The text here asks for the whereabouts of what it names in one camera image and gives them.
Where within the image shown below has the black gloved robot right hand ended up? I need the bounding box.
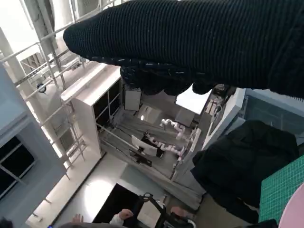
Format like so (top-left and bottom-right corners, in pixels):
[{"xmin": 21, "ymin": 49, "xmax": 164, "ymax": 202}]
[{"xmin": 63, "ymin": 0, "xmax": 304, "ymax": 99}]

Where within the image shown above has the pink bowl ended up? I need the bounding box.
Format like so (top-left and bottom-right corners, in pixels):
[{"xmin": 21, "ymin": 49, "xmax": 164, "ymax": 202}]
[{"xmin": 278, "ymin": 189, "xmax": 304, "ymax": 228}]

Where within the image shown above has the white board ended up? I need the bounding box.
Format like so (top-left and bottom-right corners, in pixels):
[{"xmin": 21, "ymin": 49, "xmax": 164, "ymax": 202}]
[{"xmin": 124, "ymin": 89, "xmax": 141, "ymax": 112}]

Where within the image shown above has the white air conditioner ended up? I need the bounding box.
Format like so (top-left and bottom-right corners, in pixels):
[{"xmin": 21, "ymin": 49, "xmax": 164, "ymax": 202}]
[{"xmin": 76, "ymin": 0, "xmax": 100, "ymax": 17}]

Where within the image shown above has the white curved monitor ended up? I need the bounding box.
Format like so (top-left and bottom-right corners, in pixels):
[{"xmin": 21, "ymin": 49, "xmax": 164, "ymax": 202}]
[{"xmin": 131, "ymin": 134, "xmax": 159, "ymax": 156}]

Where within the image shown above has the white cabinet with dark panes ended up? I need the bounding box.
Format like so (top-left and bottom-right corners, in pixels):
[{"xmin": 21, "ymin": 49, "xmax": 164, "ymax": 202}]
[{"xmin": 60, "ymin": 64, "xmax": 123, "ymax": 164}]

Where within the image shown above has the black stand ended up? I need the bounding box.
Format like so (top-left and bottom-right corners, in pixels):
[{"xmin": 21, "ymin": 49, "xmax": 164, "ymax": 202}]
[{"xmin": 134, "ymin": 192, "xmax": 168, "ymax": 225}]

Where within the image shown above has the green cutting mat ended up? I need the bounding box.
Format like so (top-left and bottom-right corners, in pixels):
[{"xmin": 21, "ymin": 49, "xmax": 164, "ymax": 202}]
[{"xmin": 261, "ymin": 155, "xmax": 304, "ymax": 225}]

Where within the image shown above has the black flat screen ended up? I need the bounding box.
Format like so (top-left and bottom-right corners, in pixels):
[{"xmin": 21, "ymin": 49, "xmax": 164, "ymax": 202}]
[{"xmin": 92, "ymin": 182, "xmax": 152, "ymax": 224}]

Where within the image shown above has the white metal pipe frame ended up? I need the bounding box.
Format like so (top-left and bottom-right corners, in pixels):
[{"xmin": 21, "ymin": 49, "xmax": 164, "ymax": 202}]
[{"xmin": 0, "ymin": 30, "xmax": 90, "ymax": 178}]

